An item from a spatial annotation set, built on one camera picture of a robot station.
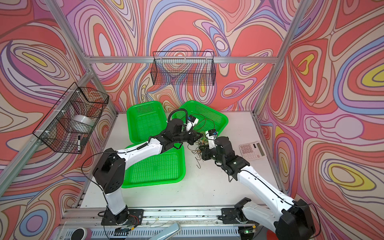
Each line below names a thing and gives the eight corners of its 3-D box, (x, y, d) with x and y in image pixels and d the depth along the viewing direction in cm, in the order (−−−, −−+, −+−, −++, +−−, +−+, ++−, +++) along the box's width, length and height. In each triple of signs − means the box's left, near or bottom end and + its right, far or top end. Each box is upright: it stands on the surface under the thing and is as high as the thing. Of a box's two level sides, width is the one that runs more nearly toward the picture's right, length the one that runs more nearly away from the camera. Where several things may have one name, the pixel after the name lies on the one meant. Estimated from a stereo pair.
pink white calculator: (244, 160, 96) (246, 157, 92) (239, 146, 103) (241, 143, 99) (263, 158, 97) (266, 154, 94) (257, 144, 104) (259, 141, 100)
